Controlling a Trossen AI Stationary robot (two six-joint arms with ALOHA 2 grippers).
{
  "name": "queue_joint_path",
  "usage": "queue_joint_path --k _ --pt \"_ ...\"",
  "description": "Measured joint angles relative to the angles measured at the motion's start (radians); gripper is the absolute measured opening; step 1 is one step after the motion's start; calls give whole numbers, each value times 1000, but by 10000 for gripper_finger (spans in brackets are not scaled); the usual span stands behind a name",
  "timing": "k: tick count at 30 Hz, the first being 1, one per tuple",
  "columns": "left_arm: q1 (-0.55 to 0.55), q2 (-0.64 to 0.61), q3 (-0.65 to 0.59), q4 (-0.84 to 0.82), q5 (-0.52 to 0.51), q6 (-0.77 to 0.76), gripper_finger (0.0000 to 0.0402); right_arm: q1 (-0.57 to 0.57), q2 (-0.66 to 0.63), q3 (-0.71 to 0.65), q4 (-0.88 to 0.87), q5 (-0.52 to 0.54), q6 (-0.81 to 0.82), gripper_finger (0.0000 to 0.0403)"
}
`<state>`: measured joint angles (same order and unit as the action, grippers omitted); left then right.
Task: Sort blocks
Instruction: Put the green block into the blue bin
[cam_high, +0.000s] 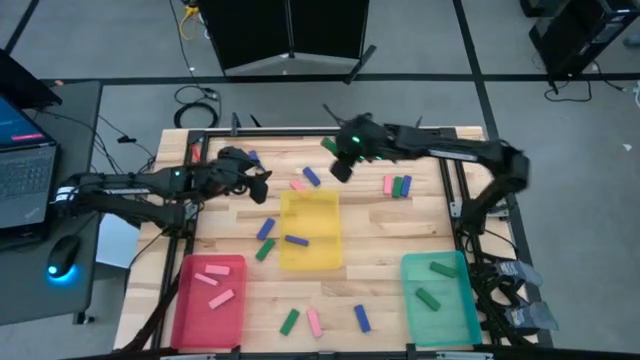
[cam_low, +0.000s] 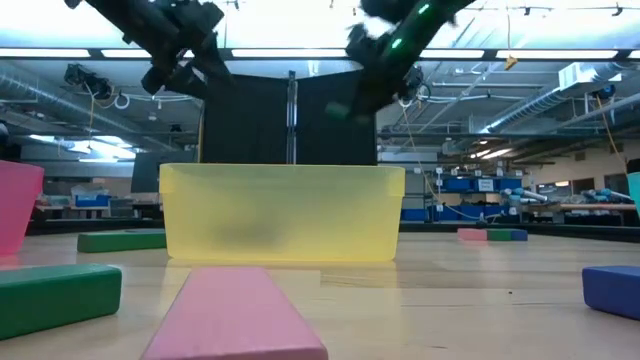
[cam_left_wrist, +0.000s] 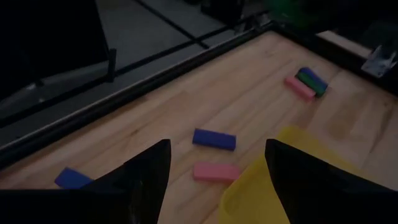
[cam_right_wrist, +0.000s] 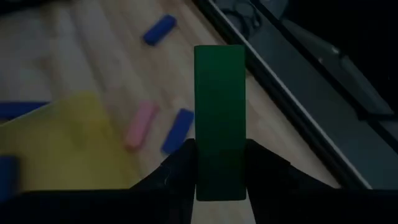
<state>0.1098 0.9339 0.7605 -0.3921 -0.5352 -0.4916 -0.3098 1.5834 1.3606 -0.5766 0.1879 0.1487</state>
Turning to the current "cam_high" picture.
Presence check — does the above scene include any yellow cable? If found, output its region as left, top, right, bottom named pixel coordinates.
left=179, top=3, right=201, bottom=41

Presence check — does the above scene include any black computer mouse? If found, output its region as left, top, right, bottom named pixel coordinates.
left=46, top=234, right=83, bottom=281

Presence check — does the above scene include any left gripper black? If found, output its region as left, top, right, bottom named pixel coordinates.
left=202, top=146, right=274, bottom=205

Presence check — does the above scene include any white sheet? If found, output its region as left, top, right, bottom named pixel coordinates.
left=94, top=212, right=142, bottom=270

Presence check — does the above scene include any black equipment cabinet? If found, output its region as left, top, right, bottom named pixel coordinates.
left=519, top=0, right=640, bottom=79

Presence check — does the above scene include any coiled black floor cable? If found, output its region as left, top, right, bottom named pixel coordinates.
left=167, top=0, right=224, bottom=130

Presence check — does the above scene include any black flat object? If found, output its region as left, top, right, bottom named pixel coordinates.
left=0, top=47, right=64, bottom=109

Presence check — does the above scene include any open grey laptop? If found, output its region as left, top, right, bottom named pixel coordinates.
left=0, top=92, right=59, bottom=229

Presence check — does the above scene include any grey side table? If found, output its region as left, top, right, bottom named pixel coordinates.
left=0, top=79, right=104, bottom=326

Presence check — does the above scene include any black cable with adapter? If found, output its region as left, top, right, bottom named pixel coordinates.
left=94, top=112, right=157, bottom=176

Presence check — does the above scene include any red translucent plastic bin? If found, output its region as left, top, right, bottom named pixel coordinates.
left=169, top=253, right=249, bottom=350

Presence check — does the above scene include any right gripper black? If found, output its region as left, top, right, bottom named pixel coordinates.
left=329, top=113, right=389, bottom=184

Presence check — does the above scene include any green translucent plastic bin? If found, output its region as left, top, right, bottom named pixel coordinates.
left=399, top=250, right=484, bottom=349

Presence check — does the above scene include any black folding room divider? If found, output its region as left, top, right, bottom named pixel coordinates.
left=197, top=0, right=379, bottom=86

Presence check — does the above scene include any black aluminium table frame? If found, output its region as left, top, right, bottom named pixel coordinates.
left=117, top=125, right=554, bottom=360

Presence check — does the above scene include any yellow translucent plastic bin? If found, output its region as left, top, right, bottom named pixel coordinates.
left=278, top=188, right=344, bottom=272

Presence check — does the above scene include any black cable bundle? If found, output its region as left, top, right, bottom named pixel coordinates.
left=462, top=227, right=534, bottom=346

